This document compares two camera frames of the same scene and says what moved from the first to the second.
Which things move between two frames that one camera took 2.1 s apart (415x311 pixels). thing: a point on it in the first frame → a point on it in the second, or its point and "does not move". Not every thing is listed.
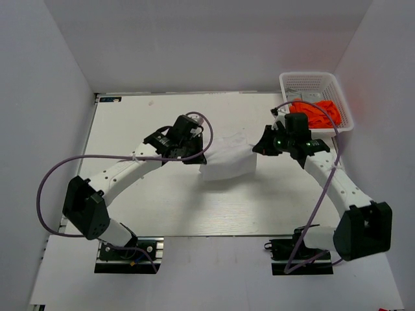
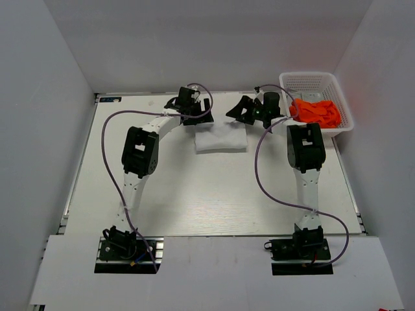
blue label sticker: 109,99 does not move
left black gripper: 197,138 → 205,119
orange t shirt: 318,118 does not move
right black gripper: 264,147 → 247,103
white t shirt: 231,157 → 220,137
